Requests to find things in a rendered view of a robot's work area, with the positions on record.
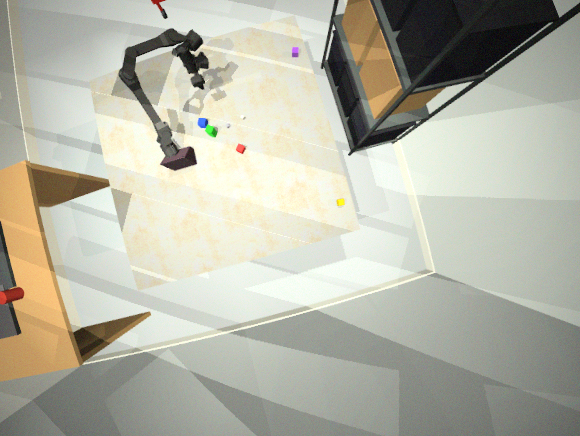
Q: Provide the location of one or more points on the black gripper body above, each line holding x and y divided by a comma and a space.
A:
197, 79

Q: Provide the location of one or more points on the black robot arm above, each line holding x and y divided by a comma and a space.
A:
191, 41

